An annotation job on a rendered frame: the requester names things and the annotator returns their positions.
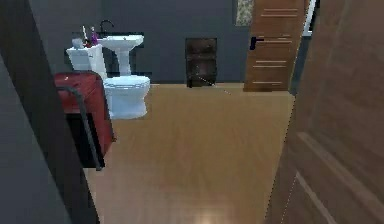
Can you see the dark brown wooden commode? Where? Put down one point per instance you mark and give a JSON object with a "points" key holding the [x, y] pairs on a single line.
{"points": [[201, 61]]}

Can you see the white toilet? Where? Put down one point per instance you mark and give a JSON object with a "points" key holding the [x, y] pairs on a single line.
{"points": [[125, 95]]}

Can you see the red wooden cabinet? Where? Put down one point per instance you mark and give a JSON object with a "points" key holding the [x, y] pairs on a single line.
{"points": [[90, 100]]}

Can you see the brown wooden room door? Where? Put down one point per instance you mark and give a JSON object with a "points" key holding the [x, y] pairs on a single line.
{"points": [[273, 46]]}

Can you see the black curved faucet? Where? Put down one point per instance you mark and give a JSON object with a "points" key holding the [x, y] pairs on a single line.
{"points": [[105, 25]]}

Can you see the purple spray bottle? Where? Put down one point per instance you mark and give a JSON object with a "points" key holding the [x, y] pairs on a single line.
{"points": [[94, 37]]}

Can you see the brown panelled room door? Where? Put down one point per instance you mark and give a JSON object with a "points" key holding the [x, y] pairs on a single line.
{"points": [[336, 126]]}

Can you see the white pedestal sink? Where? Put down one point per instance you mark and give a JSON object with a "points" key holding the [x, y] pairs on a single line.
{"points": [[123, 45]]}

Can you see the patterned framed wall picture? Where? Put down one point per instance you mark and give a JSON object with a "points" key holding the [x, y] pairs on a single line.
{"points": [[244, 12]]}

